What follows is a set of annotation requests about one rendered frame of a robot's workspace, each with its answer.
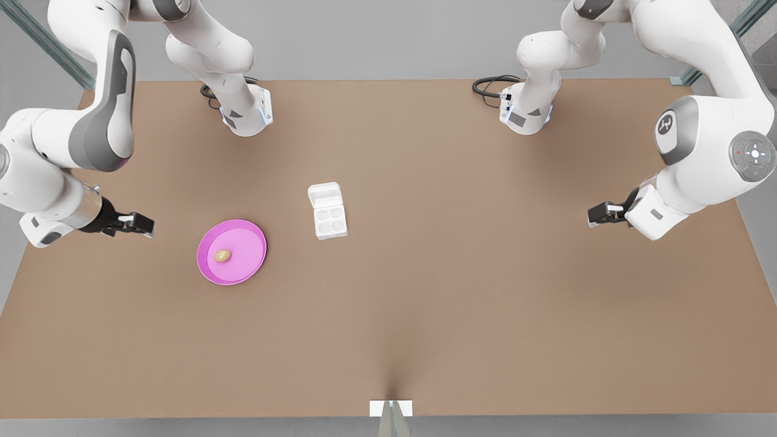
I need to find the white egg box base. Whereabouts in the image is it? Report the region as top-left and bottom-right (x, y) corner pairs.
(313, 203), (349, 241)

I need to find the pink round plate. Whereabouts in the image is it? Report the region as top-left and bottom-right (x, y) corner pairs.
(197, 219), (268, 286)

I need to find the black cable loop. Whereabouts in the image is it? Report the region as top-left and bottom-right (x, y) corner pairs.
(472, 75), (524, 110)
(200, 76), (260, 110)

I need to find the silver frame post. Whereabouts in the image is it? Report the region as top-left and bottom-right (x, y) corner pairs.
(0, 0), (97, 91)
(369, 399), (413, 437)
(669, 0), (777, 86)

